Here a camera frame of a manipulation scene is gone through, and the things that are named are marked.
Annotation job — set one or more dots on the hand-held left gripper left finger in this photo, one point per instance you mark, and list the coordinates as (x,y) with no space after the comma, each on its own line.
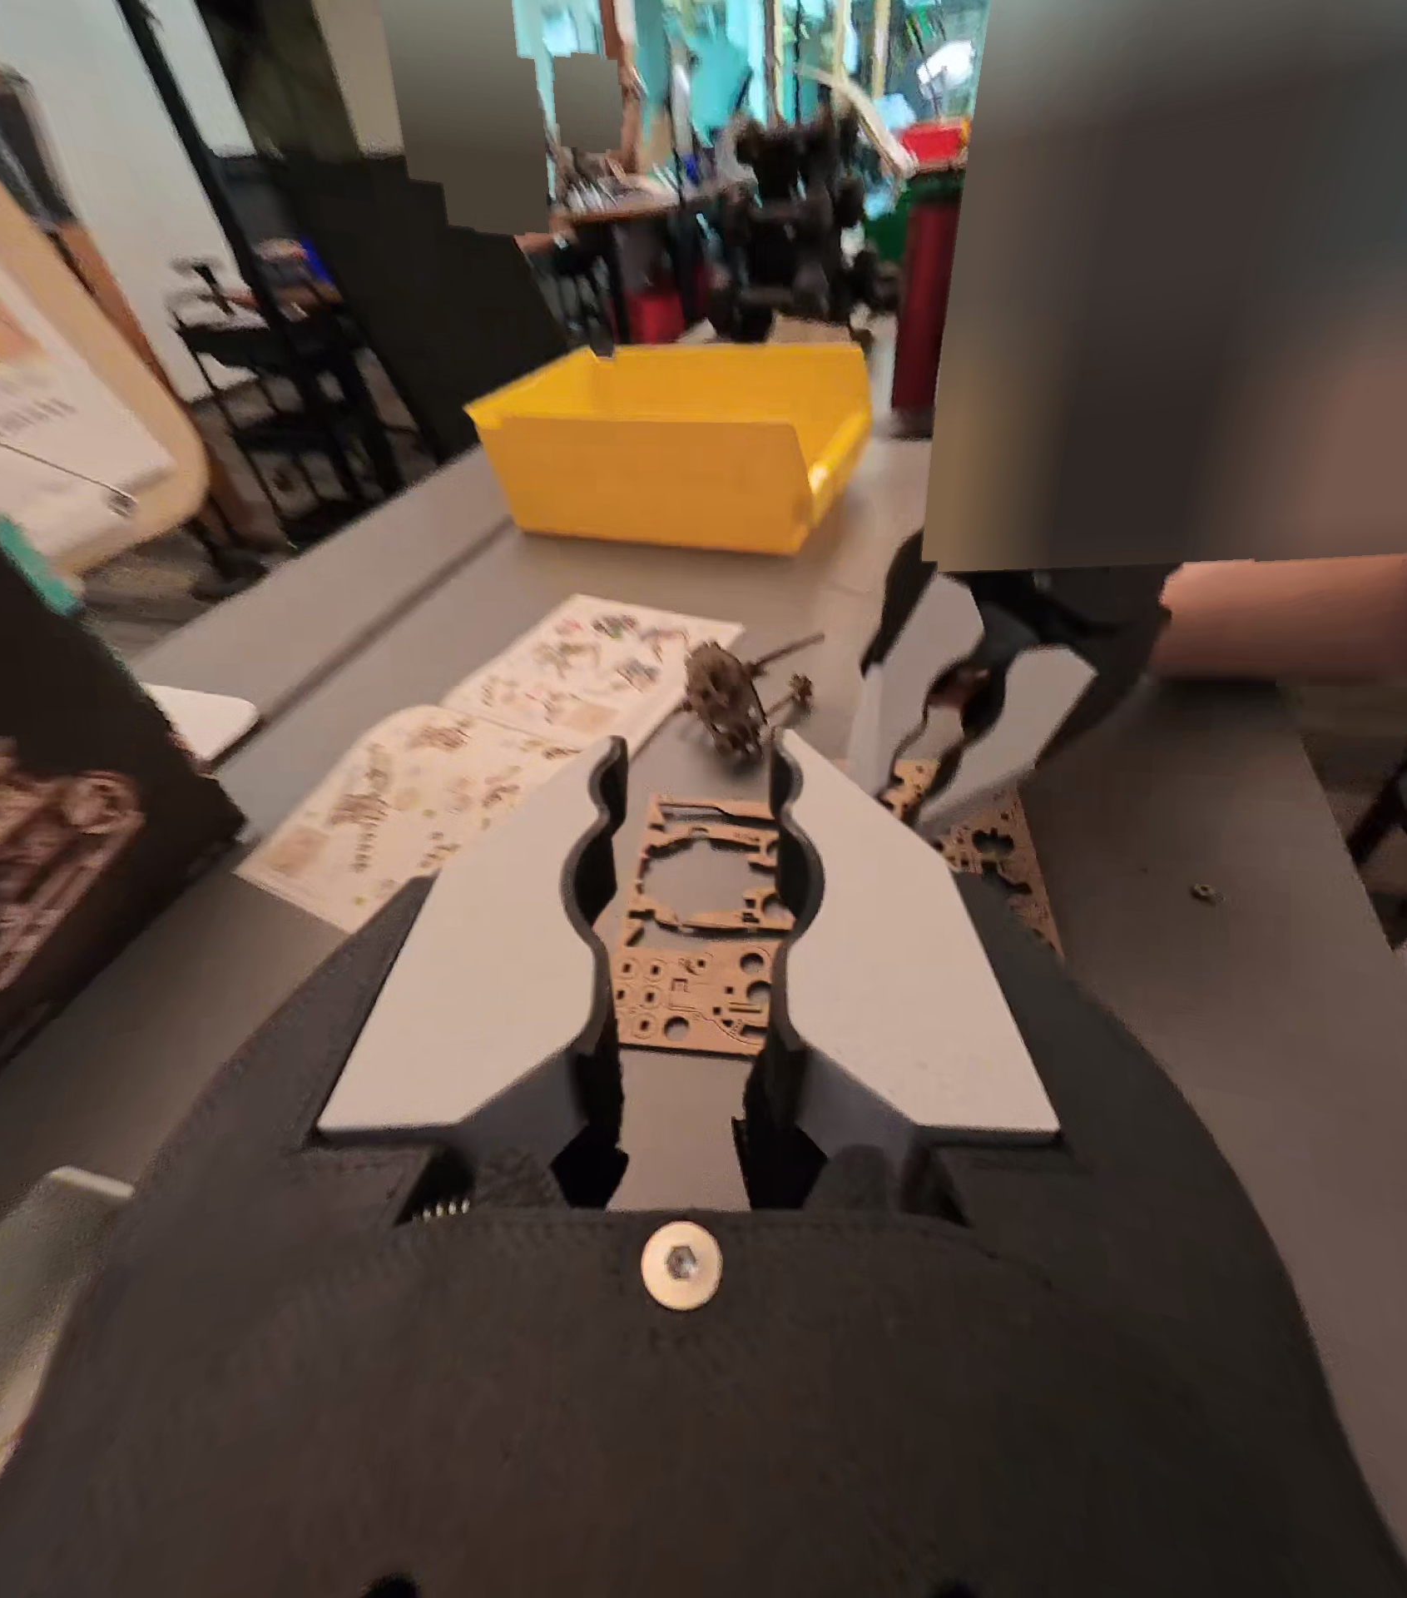
(480,986)

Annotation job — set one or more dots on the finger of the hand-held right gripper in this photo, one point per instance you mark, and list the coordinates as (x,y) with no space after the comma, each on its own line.
(909,675)
(1029,712)

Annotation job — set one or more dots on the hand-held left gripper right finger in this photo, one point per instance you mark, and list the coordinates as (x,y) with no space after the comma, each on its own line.
(904,986)

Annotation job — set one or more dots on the person's right forearm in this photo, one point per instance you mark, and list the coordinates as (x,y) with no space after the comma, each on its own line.
(1303,612)

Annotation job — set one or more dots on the wooden parts sheet with gears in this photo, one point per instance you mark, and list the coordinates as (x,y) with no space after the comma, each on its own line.
(1035,900)

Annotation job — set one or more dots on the dark wooden gear model assembly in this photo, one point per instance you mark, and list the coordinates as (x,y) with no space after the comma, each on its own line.
(729,700)

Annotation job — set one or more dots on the dark model kit box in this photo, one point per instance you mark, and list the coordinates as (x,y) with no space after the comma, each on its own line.
(29,700)

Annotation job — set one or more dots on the illustrated instruction booklet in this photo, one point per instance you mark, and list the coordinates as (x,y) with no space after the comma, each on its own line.
(430,786)

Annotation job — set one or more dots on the yellow plastic bin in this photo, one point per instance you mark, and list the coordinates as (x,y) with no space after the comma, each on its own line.
(654,475)

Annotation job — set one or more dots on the white card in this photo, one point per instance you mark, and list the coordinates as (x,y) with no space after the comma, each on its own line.
(204,721)

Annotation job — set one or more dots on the black dumbbell rack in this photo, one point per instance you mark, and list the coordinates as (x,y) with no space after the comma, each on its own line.
(791,225)

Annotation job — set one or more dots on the black shelf rack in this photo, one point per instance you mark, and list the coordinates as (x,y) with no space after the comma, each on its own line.
(279,337)

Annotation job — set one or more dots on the white printed sign board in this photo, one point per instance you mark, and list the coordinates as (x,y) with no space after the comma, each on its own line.
(4,412)

